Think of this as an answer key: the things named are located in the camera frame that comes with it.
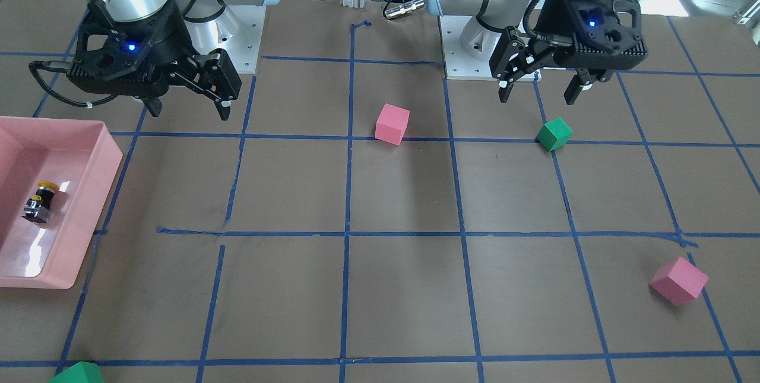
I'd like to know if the pink cube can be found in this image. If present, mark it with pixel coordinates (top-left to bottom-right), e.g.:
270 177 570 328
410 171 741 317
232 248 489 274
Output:
374 103 410 147
649 258 710 306

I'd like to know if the pink cube front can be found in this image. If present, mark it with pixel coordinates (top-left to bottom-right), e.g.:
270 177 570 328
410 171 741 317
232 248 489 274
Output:
649 258 710 306

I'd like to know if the yellow push button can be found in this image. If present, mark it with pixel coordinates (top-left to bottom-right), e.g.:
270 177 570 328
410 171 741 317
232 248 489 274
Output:
22 182 59 224

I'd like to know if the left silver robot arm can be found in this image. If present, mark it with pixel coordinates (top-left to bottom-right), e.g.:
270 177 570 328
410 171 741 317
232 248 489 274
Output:
424 0 649 105

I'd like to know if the green cube near arm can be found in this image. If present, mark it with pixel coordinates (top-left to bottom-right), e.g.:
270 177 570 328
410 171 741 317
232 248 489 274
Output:
535 118 574 152

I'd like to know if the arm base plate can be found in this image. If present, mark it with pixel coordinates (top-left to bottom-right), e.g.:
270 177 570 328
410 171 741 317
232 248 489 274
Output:
439 15 501 81
185 6 267 74

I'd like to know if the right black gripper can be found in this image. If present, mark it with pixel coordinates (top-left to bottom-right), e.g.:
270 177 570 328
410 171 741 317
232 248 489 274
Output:
66 0 242 121

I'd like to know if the silver metal connector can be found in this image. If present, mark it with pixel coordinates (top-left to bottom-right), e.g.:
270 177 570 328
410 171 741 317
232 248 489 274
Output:
383 0 425 21

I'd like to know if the pink plastic tray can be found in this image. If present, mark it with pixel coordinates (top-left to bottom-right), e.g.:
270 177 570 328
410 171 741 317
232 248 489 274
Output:
1 117 122 289

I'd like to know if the pink cube centre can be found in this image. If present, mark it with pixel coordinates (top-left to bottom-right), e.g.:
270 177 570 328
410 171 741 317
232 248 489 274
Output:
374 103 410 147

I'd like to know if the green cube far corner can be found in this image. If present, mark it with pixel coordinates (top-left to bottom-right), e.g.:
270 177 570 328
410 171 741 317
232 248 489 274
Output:
49 362 104 383

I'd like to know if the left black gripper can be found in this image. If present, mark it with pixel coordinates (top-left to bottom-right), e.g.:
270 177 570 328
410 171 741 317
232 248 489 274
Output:
489 0 649 105

